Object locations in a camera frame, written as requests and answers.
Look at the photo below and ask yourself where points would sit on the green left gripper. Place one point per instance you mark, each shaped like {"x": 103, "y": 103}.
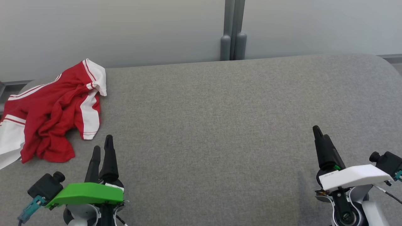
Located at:
{"x": 88, "y": 194}

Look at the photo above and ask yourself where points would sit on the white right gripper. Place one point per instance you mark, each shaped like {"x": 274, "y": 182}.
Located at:
{"x": 355, "y": 176}

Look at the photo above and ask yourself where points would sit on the red and white jersey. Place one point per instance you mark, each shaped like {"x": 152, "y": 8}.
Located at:
{"x": 89, "y": 113}

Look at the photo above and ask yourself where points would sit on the grey fabric sofa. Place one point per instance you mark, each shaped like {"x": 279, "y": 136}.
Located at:
{"x": 220, "y": 125}

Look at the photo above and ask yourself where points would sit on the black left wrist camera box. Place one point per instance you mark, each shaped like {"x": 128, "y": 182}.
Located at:
{"x": 47, "y": 186}

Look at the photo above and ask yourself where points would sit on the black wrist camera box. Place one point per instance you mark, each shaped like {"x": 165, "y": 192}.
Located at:
{"x": 388, "y": 161}
{"x": 47, "y": 186}

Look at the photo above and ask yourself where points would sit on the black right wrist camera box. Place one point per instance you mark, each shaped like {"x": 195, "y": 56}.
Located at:
{"x": 388, "y": 161}

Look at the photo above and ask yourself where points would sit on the teal right camera connector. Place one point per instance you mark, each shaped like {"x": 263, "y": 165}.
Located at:
{"x": 399, "y": 175}

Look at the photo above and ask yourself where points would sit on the teal camera connector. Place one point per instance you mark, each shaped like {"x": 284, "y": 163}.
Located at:
{"x": 31, "y": 208}
{"x": 399, "y": 175}

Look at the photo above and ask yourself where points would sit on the teal left camera connector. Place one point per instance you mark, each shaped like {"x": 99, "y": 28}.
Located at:
{"x": 31, "y": 208}

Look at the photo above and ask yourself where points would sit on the grey partition post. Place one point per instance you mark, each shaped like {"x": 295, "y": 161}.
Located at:
{"x": 233, "y": 31}

